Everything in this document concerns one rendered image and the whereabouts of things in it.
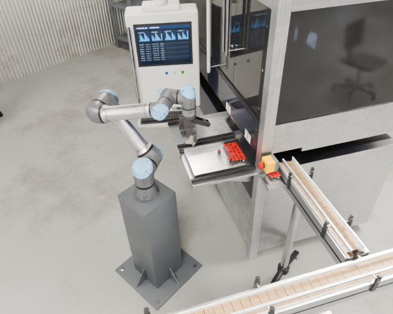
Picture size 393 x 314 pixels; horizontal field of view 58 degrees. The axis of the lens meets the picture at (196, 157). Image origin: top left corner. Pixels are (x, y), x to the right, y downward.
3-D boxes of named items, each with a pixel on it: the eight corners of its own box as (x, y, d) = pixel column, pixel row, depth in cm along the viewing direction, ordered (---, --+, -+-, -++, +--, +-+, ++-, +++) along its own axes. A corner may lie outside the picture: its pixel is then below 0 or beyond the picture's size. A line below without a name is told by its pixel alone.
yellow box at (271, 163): (271, 163, 203) (273, 153, 199) (277, 171, 198) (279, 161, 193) (259, 166, 202) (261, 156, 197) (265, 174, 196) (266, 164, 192)
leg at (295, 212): (285, 264, 252) (303, 187, 204) (291, 275, 246) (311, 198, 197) (274, 267, 251) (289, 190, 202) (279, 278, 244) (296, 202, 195)
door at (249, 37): (234, 85, 224) (238, -15, 187) (262, 121, 192) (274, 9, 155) (232, 85, 224) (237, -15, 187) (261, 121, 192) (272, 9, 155)
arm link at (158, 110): (73, 112, 178) (161, 103, 161) (84, 101, 186) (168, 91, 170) (83, 131, 184) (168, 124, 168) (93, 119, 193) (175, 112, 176)
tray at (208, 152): (234, 143, 232) (234, 139, 230) (249, 168, 212) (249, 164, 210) (183, 153, 225) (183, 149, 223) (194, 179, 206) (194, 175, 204)
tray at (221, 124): (231, 114, 260) (232, 109, 257) (245, 133, 240) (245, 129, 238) (187, 122, 253) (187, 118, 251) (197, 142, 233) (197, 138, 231)
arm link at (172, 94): (153, 95, 173) (174, 97, 171) (160, 84, 181) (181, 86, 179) (155, 108, 178) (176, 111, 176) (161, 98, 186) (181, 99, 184)
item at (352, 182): (259, 103, 438) (266, 33, 383) (363, 229, 284) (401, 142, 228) (181, 118, 418) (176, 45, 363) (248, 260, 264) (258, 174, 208)
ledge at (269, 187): (280, 172, 212) (281, 169, 211) (290, 186, 202) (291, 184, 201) (258, 177, 209) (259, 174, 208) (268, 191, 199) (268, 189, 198)
